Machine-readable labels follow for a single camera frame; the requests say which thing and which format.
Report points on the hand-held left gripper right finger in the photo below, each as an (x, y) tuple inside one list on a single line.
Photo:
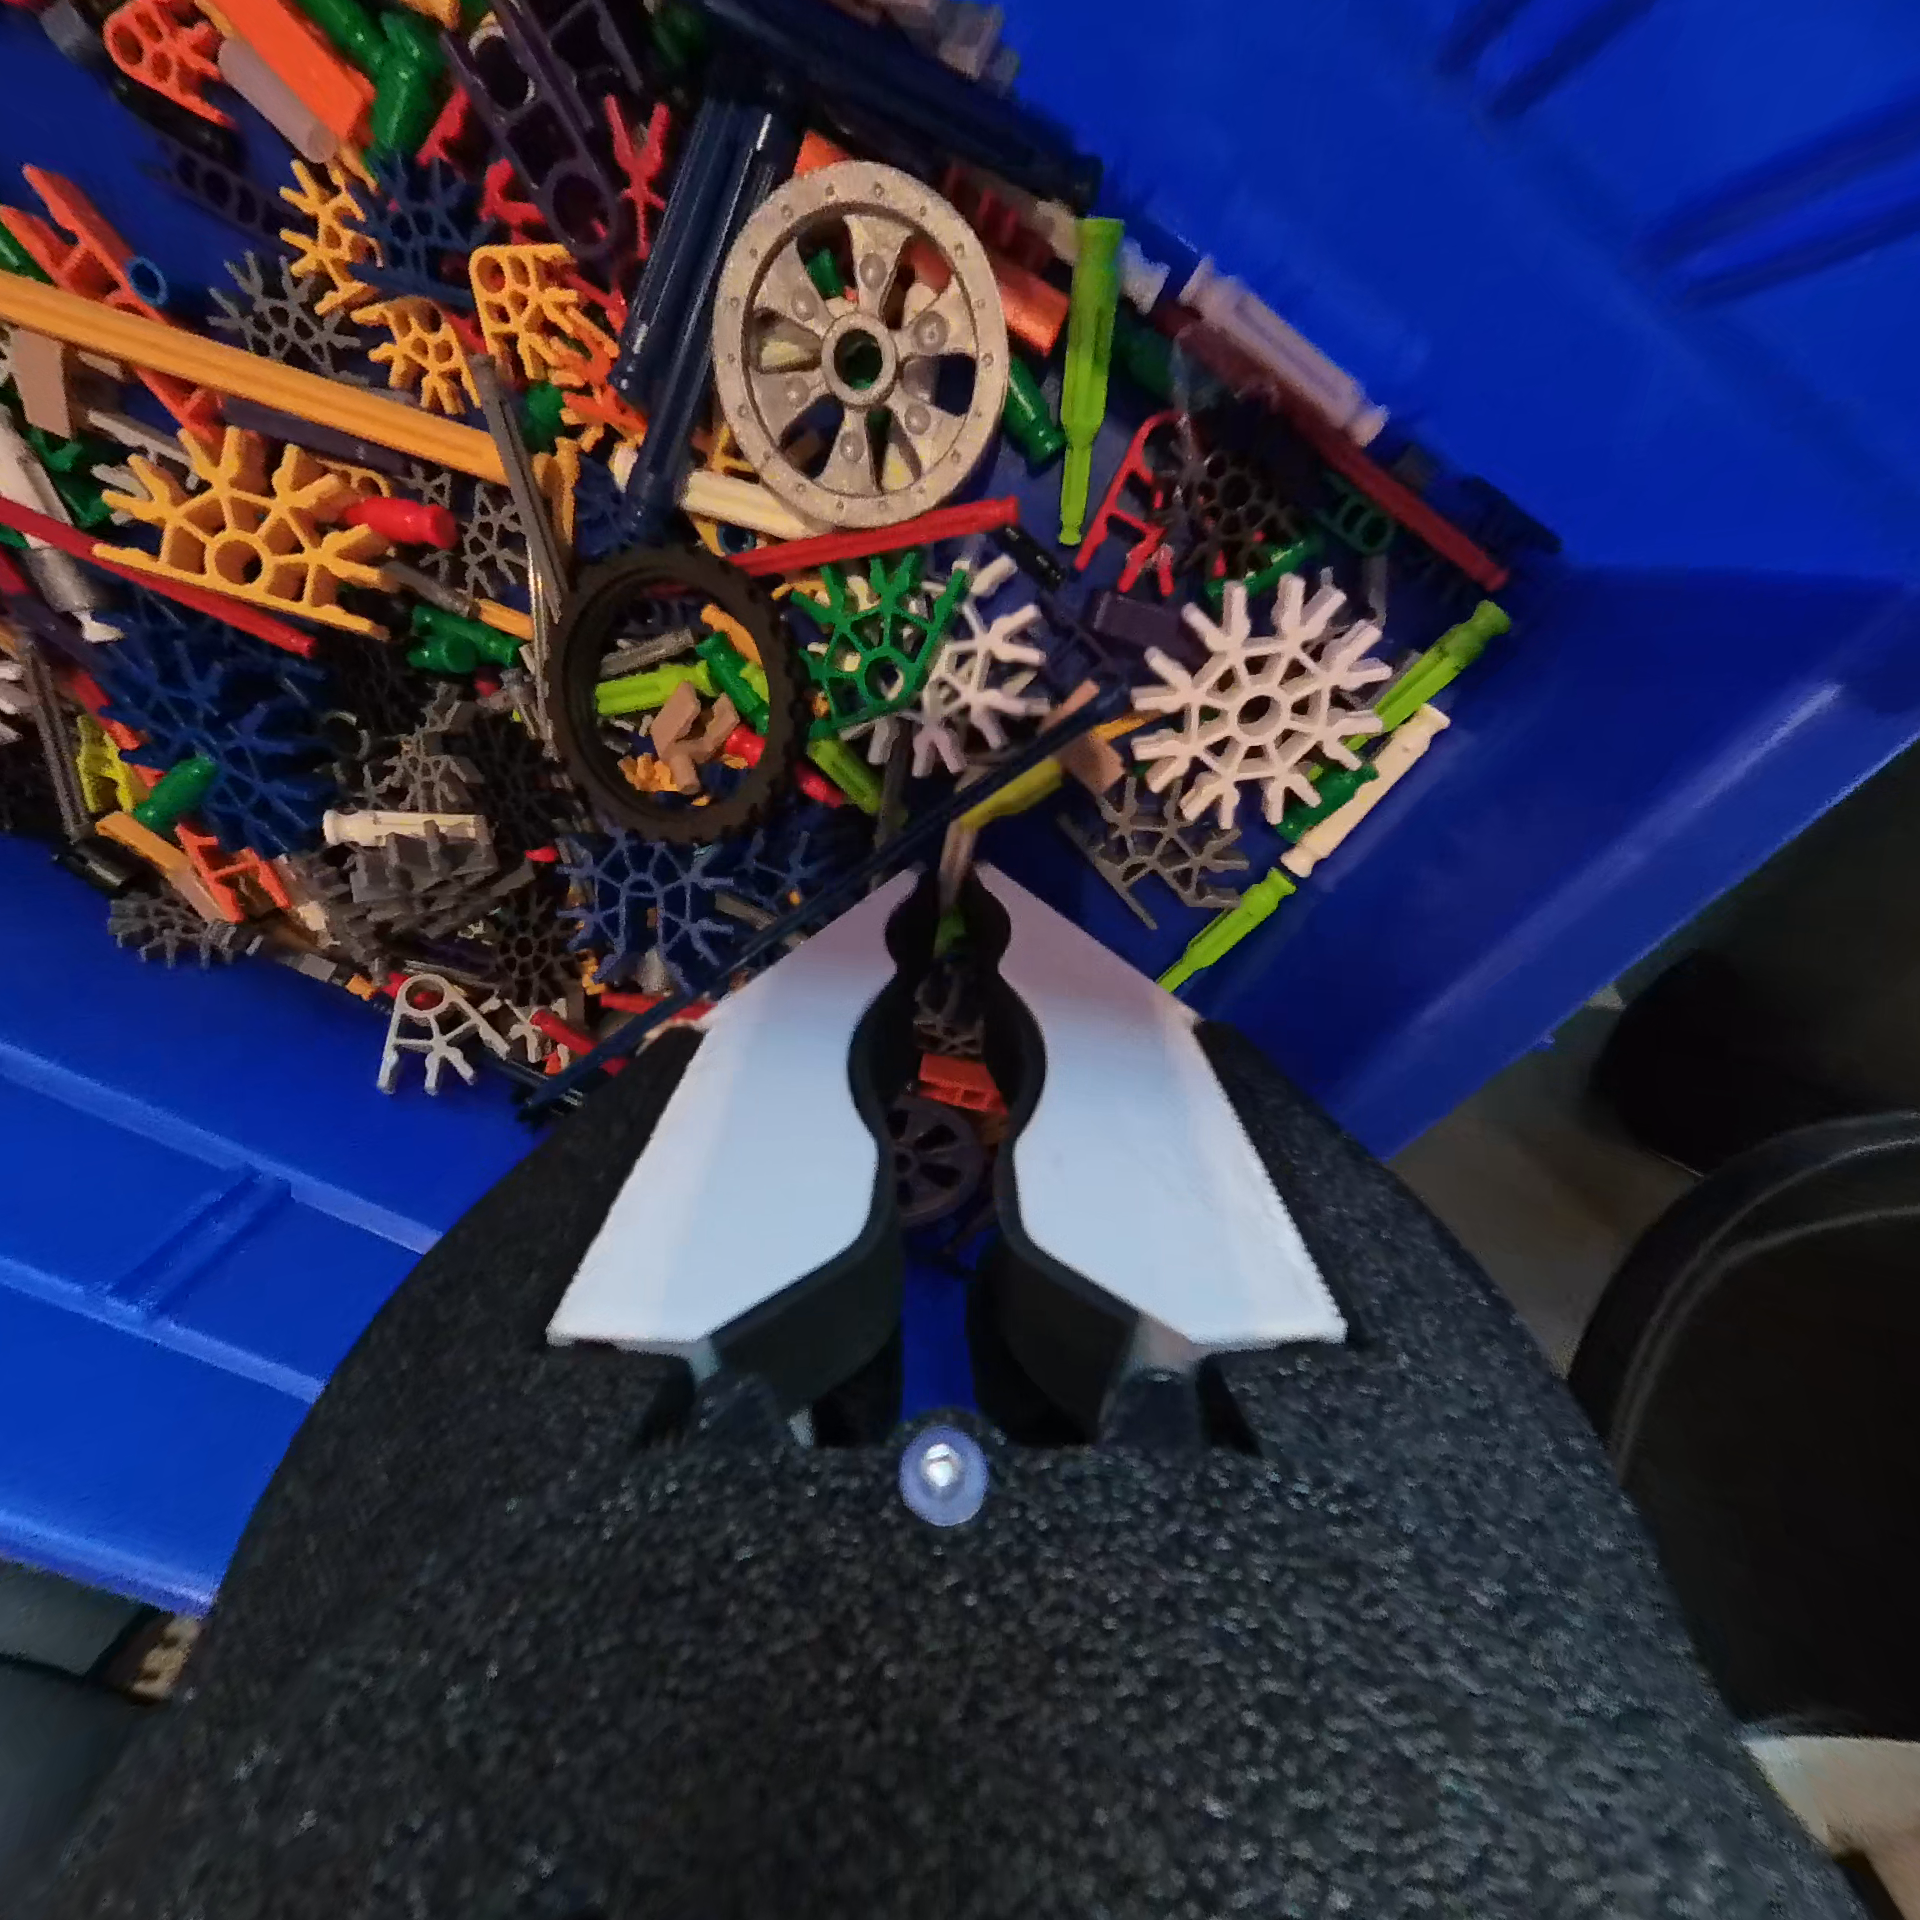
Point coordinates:
[(1172, 1170)]

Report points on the black toy tyre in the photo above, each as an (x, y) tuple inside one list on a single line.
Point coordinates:
[(579, 704)]

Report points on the pile of colourful toy pieces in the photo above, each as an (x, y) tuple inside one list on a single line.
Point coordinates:
[(376, 450)]

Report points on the black perforated tray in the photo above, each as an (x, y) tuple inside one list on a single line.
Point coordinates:
[(1771, 1425)]

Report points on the grey spoked toy wheel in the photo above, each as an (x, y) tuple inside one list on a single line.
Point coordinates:
[(735, 353)]

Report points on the white snowflake connector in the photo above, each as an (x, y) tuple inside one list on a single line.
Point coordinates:
[(1260, 704)]

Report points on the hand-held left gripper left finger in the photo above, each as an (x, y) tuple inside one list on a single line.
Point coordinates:
[(735, 1170)]

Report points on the blue plastic bin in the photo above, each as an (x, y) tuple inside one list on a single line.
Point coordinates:
[(1575, 376)]

